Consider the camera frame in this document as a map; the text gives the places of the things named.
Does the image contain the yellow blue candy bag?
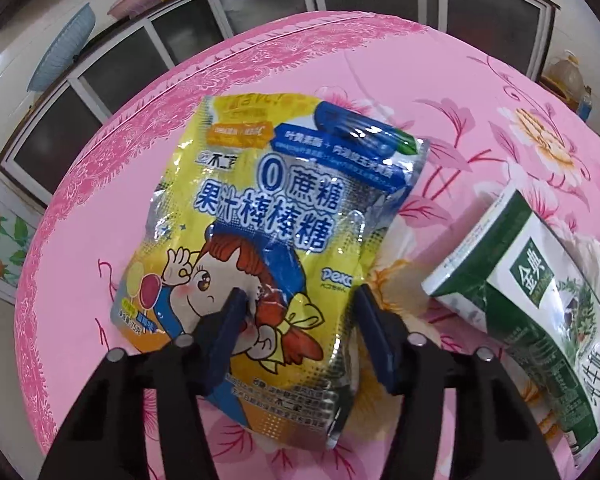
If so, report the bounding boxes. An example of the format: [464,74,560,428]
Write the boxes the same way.
[111,93,429,451]

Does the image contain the kitchen counter cabinets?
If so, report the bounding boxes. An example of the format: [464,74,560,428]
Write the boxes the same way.
[0,0,562,208]

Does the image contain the flower painted glass door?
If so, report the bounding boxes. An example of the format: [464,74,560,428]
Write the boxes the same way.
[0,174,43,304]

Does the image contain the pink floral tablecloth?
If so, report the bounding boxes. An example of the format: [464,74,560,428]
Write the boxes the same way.
[15,12,600,450]

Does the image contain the small blue water bottle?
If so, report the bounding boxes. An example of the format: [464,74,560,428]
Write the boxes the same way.
[577,86,593,122]

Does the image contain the cooking oil jug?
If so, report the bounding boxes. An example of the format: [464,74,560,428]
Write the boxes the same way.
[546,50,585,108]

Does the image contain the blue plastic basin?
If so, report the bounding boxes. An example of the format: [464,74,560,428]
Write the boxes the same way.
[27,3,96,92]

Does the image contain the pink plastic basin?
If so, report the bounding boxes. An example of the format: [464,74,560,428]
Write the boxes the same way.
[107,0,161,20]

